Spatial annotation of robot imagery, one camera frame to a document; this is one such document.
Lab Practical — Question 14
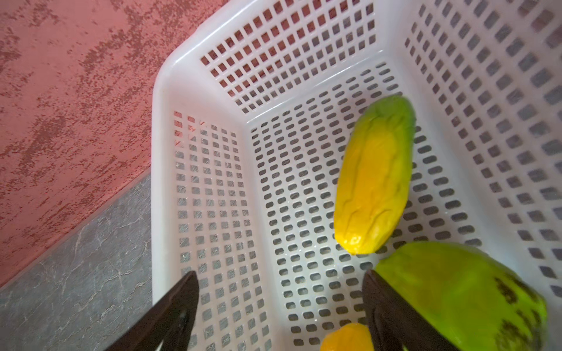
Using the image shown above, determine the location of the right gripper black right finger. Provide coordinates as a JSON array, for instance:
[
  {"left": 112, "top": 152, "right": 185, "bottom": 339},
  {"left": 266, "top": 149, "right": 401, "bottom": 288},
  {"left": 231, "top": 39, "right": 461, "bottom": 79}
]
[{"left": 361, "top": 270, "right": 457, "bottom": 350}]

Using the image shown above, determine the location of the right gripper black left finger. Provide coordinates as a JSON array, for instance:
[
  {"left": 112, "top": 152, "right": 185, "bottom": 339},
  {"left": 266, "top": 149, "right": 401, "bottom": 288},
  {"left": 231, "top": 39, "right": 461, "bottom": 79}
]
[{"left": 108, "top": 271, "right": 199, "bottom": 350}]

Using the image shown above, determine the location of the small yellow lemon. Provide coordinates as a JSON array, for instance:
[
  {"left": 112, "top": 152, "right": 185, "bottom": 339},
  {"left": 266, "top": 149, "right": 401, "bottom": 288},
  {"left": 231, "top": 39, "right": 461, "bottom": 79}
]
[{"left": 320, "top": 323, "right": 375, "bottom": 351}]

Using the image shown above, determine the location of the green custard apple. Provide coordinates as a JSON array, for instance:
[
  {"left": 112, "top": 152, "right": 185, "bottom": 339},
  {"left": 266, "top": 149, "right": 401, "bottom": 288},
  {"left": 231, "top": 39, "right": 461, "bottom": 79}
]
[{"left": 374, "top": 241, "right": 547, "bottom": 350}]

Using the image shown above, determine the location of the white perforated plastic basket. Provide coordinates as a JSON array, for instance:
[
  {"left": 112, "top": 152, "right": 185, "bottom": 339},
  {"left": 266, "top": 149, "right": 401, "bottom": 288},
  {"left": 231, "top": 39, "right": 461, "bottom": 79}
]
[{"left": 152, "top": 1, "right": 561, "bottom": 350}]

